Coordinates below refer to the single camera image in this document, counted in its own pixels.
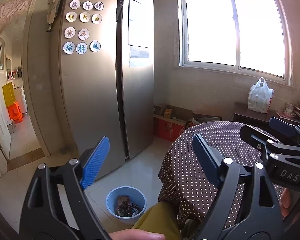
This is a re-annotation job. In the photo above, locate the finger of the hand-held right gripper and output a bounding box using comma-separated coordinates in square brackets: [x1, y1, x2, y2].
[268, 117, 300, 142]
[240, 124, 300, 157]

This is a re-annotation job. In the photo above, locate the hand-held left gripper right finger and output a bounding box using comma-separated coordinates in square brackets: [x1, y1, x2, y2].
[192, 133, 284, 240]

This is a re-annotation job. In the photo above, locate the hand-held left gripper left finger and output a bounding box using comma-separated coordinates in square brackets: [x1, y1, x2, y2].
[20, 135, 113, 240]

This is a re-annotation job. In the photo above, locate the blue plastic bucket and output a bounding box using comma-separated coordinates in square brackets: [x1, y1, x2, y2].
[105, 186, 147, 225]

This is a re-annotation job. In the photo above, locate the person's right hand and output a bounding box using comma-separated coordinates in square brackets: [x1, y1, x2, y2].
[279, 188, 291, 217]

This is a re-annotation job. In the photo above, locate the person's left hand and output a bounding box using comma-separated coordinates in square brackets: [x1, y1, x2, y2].
[109, 231, 166, 240]

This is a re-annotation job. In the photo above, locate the stack of ceramic bowls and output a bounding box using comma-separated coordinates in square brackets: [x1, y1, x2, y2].
[285, 102, 298, 118]

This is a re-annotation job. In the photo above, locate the brown polka dot tablecloth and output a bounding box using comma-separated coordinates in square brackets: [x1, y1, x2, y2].
[158, 121, 290, 230]

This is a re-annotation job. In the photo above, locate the dark wooden sideboard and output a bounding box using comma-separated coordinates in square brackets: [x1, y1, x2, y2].
[232, 102, 300, 131]

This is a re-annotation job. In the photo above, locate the white plastic shopping bag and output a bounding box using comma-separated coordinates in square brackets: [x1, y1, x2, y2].
[248, 77, 274, 114]

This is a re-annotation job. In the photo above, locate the dark box with plastic bags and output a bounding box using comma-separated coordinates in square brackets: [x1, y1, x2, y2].
[186, 113, 222, 131]

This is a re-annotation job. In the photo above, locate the red cardboard box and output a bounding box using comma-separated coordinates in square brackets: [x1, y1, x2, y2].
[154, 115, 187, 142]

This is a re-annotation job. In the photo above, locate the open brown cardboard box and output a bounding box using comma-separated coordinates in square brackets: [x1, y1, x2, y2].
[154, 102, 193, 126]

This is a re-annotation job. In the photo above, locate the silver double-door refrigerator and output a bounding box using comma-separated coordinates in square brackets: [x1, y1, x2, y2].
[49, 0, 156, 181]

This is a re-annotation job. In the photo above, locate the person's yellow trouser leg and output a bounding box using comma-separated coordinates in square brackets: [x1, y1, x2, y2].
[132, 201, 182, 240]

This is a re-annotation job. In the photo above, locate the orange plastic stool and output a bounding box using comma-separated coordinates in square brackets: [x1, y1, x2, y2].
[8, 102, 24, 123]

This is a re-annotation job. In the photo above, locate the white framed window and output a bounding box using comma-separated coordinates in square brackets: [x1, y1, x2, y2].
[177, 0, 297, 87]

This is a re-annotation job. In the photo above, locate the yellow plastic crate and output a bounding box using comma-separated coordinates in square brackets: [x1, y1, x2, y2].
[2, 83, 16, 107]

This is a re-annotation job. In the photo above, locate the group of round character magnets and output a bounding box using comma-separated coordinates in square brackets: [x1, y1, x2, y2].
[63, 0, 104, 55]

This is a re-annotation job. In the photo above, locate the white hanging cloth bag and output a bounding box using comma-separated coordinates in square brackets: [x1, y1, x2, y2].
[46, 0, 61, 32]

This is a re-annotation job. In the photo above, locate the floral door curtain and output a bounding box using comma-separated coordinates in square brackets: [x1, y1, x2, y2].
[0, 0, 40, 28]

